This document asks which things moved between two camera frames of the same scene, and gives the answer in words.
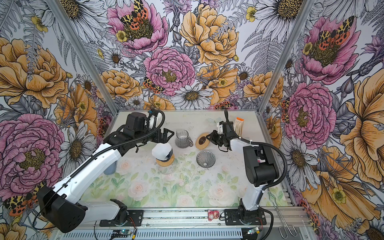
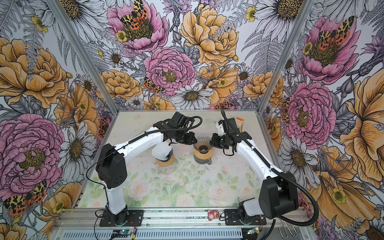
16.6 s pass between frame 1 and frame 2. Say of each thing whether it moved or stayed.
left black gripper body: moved
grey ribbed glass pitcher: moved
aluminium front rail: stayed
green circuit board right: stayed
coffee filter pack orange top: stayed
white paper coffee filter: stayed
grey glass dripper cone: moved
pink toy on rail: stayed
